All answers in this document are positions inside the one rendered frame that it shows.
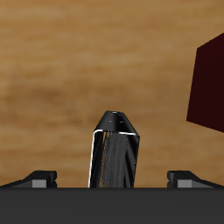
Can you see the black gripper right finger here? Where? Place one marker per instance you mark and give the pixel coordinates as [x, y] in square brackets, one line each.
[182, 178]

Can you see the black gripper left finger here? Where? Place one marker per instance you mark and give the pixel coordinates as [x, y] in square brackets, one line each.
[40, 178]

